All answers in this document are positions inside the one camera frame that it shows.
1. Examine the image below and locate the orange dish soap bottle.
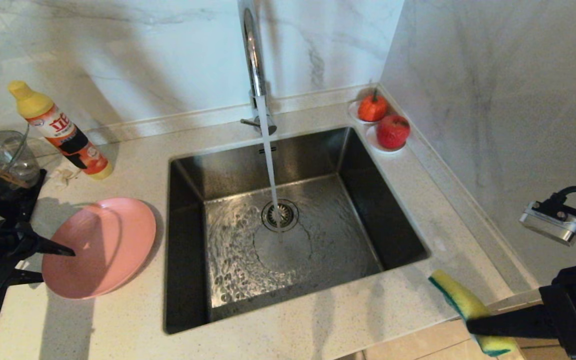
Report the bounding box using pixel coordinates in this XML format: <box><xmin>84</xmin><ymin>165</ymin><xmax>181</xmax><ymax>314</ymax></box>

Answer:
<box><xmin>8</xmin><ymin>81</ymin><xmax>114</xmax><ymax>181</ymax></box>

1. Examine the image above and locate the yellow fish-shaped sponge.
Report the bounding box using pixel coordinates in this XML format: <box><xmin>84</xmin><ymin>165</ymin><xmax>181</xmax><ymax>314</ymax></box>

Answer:
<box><xmin>428</xmin><ymin>270</ymin><xmax>518</xmax><ymax>357</ymax></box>

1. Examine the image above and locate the running tap water stream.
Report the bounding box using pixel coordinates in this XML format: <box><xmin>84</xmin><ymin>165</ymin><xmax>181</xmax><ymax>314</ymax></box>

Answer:
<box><xmin>257</xmin><ymin>96</ymin><xmax>284</xmax><ymax>236</ymax></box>

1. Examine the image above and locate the small white dish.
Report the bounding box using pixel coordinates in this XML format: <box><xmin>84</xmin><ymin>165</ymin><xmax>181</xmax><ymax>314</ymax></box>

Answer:
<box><xmin>365</xmin><ymin>125</ymin><xmax>408</xmax><ymax>153</ymax></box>
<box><xmin>348</xmin><ymin>100</ymin><xmax>389</xmax><ymax>126</ymax></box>

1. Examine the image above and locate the clear glass bowl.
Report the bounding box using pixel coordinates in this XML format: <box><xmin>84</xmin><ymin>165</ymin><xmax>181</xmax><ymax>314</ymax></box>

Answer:
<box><xmin>0</xmin><ymin>130</ymin><xmax>42</xmax><ymax>193</ymax></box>

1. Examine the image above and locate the crumpled white tissue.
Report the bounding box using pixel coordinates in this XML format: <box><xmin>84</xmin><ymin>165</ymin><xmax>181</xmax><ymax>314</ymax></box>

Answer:
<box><xmin>48</xmin><ymin>166</ymin><xmax>81</xmax><ymax>188</ymax></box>

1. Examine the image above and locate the pink round plate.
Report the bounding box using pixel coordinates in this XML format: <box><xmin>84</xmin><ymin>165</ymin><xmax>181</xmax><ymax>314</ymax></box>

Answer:
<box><xmin>42</xmin><ymin>197</ymin><xmax>157</xmax><ymax>300</ymax></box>

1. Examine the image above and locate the chrome kitchen faucet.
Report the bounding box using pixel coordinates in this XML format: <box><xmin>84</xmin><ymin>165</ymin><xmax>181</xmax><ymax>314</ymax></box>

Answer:
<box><xmin>237</xmin><ymin>0</ymin><xmax>278</xmax><ymax>137</ymax></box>

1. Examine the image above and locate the stainless steel sink basin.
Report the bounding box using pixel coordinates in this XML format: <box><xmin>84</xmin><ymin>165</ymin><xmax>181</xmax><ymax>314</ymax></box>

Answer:
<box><xmin>164</xmin><ymin>126</ymin><xmax>431</xmax><ymax>335</ymax></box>

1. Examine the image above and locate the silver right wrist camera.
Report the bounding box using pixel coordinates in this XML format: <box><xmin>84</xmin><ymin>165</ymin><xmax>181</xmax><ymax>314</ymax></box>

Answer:
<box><xmin>519</xmin><ymin>200</ymin><xmax>576</xmax><ymax>247</ymax></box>

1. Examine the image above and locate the red apple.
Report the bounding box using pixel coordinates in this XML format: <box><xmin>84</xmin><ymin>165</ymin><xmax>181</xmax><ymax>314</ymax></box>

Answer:
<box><xmin>376</xmin><ymin>115</ymin><xmax>411</xmax><ymax>151</ymax></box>

